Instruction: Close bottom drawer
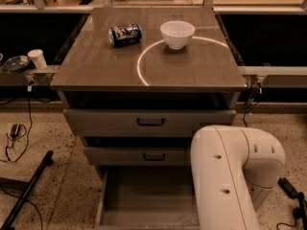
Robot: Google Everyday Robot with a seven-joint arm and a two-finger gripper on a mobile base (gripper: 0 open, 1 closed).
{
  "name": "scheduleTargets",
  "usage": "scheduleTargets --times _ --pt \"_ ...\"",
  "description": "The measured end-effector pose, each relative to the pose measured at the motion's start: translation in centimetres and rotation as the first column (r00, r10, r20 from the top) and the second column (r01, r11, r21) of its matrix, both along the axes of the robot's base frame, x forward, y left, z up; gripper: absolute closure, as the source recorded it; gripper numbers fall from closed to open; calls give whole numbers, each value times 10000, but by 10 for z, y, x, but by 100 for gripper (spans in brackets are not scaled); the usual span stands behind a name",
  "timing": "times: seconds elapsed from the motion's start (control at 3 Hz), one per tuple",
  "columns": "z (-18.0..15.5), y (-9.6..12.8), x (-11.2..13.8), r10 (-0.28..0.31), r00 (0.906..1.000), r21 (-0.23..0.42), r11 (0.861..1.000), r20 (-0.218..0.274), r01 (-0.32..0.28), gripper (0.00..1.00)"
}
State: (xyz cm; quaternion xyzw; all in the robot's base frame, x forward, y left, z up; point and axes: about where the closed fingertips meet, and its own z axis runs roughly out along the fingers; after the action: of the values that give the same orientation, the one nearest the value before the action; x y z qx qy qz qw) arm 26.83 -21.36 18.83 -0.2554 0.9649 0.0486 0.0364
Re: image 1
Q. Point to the black power adapter left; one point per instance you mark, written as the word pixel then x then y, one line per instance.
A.
pixel 15 130

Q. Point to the dark blue plate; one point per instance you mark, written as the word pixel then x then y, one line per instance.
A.
pixel 17 64

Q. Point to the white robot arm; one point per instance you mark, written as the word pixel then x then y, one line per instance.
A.
pixel 234 170

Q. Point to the grey drawer cabinet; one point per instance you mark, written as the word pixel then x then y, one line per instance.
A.
pixel 149 75

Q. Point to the blue soda can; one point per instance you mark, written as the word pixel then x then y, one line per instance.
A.
pixel 124 35

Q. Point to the grey drawer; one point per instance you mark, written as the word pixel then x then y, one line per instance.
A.
pixel 137 156
pixel 143 123
pixel 147 198

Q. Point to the black power adapter right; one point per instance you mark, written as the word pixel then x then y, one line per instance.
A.
pixel 287 187

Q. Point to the white paper cup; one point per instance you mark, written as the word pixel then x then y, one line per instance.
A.
pixel 37 58

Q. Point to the black tripod leg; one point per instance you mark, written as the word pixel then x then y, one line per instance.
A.
pixel 25 187

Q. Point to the white bowl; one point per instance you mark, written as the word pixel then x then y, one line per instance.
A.
pixel 176 34

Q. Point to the black power adapter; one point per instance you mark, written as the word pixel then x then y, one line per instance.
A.
pixel 287 187
pixel 15 130

